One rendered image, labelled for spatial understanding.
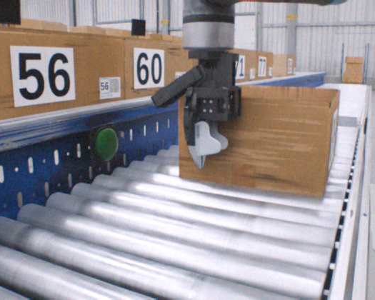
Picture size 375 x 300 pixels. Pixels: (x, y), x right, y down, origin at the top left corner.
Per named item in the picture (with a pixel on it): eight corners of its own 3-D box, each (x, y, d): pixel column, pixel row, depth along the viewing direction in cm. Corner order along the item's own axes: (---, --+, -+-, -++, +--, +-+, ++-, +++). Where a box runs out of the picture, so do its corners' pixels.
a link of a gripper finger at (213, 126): (223, 171, 68) (225, 121, 66) (194, 167, 70) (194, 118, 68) (229, 167, 70) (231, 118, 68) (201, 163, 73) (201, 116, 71)
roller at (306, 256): (338, 294, 44) (344, 254, 44) (37, 217, 67) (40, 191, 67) (341, 283, 49) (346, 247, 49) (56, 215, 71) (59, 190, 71)
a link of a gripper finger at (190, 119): (191, 148, 65) (191, 96, 63) (183, 146, 65) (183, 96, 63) (202, 142, 69) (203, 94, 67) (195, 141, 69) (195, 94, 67)
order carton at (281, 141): (323, 197, 65) (332, 102, 61) (176, 177, 77) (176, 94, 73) (336, 151, 100) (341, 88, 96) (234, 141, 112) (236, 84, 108)
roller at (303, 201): (353, 197, 62) (352, 206, 66) (109, 162, 85) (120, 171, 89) (349, 226, 60) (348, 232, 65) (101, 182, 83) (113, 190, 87)
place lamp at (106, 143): (101, 164, 78) (98, 131, 76) (96, 163, 78) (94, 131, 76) (121, 157, 84) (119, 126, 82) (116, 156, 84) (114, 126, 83)
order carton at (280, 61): (286, 78, 267) (286, 53, 263) (247, 76, 280) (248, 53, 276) (296, 76, 301) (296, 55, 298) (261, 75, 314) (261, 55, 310)
